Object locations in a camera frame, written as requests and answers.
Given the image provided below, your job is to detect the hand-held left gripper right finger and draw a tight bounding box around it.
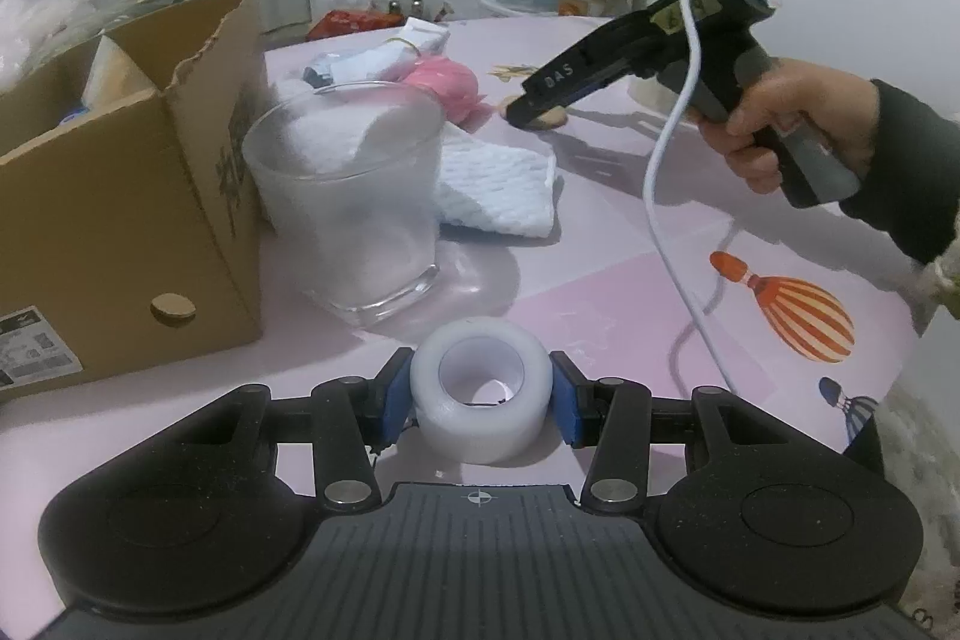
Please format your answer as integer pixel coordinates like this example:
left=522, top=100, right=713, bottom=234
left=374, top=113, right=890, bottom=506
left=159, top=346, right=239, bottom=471
left=547, top=351, right=826, bottom=513

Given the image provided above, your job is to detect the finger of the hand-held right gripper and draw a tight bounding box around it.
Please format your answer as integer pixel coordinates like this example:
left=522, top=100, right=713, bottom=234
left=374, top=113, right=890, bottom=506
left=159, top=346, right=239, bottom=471
left=504, top=89, right=572, bottom=133

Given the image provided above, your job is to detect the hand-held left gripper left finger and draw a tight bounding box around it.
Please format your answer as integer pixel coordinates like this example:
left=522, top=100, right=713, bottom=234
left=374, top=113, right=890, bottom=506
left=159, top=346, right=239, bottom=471
left=172, top=346, right=417, bottom=513

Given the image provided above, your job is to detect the white tape roll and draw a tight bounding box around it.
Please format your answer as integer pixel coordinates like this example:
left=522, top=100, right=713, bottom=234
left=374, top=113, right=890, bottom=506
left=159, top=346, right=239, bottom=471
left=409, top=319, right=556, bottom=465

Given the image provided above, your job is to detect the brown cardboard box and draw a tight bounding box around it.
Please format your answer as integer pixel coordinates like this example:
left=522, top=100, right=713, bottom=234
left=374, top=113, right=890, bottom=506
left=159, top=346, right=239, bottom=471
left=0, top=0, right=269, bottom=393

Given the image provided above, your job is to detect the person's right forearm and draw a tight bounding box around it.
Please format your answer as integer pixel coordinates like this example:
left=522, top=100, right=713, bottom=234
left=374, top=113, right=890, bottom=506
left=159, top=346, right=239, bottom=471
left=838, top=79, right=960, bottom=270

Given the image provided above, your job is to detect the person's right hand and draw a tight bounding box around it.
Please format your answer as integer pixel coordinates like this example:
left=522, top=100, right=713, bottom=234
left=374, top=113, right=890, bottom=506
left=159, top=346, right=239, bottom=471
left=688, top=56, right=880, bottom=196

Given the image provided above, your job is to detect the white textured cloth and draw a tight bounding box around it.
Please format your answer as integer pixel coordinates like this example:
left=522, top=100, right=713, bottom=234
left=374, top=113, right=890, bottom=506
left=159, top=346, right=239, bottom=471
left=435, top=126, right=563, bottom=238

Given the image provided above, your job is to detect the pink cloth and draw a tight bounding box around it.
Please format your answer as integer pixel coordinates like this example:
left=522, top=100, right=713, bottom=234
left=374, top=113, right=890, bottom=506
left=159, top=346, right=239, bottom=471
left=401, top=56, right=488, bottom=124

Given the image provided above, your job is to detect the white water dispenser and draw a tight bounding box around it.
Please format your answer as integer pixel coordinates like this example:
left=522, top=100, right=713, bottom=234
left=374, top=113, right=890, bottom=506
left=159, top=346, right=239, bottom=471
left=480, top=0, right=563, bottom=19

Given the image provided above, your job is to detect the pink printed bed sheet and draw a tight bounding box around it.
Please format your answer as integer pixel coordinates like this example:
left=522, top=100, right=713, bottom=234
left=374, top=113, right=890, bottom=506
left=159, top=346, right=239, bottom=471
left=0, top=14, right=923, bottom=498

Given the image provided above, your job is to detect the clear glass cup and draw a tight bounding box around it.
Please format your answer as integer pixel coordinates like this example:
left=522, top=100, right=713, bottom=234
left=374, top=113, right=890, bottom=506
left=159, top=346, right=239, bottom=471
left=241, top=83, right=445, bottom=330

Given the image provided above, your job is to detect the white rolled sock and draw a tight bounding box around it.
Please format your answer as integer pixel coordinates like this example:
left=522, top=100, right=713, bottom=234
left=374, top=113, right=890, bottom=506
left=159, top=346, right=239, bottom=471
left=302, top=21, right=452, bottom=86

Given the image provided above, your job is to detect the red snack bag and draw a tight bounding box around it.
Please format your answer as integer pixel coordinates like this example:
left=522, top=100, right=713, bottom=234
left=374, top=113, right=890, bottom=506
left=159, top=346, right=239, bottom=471
left=307, top=8, right=391, bottom=41

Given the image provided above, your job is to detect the grey patterned blanket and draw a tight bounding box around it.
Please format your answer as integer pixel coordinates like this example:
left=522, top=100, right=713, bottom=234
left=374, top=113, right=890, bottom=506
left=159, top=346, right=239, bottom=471
left=97, top=0, right=188, bottom=30

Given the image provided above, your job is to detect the white plastic bag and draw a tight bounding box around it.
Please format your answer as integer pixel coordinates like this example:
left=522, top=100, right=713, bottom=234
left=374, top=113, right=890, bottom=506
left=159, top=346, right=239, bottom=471
left=79, top=36, right=162, bottom=112

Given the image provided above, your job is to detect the clear crumpled plastic bag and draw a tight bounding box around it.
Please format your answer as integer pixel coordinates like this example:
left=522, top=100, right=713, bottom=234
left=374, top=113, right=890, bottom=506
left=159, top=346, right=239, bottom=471
left=0, top=0, right=106, bottom=86

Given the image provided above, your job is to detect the white cable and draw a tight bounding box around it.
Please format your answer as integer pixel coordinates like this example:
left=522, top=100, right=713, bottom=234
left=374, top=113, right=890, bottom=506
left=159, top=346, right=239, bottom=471
left=643, top=0, right=740, bottom=397

